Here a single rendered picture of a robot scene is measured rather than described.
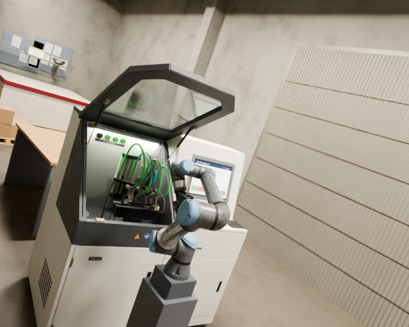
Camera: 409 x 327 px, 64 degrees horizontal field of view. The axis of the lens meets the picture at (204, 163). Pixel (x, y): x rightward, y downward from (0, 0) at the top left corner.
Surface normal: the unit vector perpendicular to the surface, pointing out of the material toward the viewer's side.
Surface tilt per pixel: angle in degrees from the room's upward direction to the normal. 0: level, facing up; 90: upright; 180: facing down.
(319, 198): 90
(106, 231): 90
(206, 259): 90
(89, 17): 90
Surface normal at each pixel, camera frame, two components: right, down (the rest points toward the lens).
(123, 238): 0.52, 0.32
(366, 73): -0.73, -0.15
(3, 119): 0.71, 0.36
